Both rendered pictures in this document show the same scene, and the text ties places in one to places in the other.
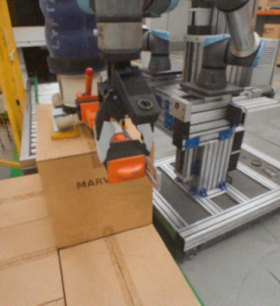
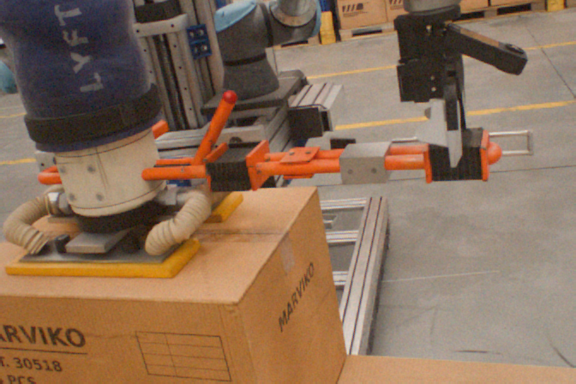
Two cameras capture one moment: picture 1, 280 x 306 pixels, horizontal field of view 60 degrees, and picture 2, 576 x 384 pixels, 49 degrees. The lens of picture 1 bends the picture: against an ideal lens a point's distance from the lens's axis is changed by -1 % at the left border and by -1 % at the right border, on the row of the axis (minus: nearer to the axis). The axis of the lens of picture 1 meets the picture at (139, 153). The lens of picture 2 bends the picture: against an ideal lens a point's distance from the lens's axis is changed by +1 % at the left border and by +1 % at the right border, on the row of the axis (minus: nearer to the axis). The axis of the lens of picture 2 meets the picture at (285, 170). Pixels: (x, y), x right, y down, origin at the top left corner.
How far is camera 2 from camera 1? 0.82 m
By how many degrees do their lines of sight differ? 43
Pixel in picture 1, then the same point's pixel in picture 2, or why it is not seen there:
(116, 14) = not seen: outside the picture
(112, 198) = (310, 327)
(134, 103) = (509, 51)
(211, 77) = (258, 75)
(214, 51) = (249, 30)
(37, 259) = not seen: outside the picture
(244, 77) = not seen: hidden behind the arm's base
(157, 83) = not seen: hidden behind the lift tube
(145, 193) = (331, 294)
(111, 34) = not seen: outside the picture
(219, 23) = not seen: outside the picture
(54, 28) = (77, 51)
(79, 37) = (133, 55)
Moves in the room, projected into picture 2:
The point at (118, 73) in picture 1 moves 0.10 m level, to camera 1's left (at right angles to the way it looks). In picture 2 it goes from (459, 32) to (422, 51)
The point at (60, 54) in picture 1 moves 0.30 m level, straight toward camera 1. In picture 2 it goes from (108, 98) to (280, 83)
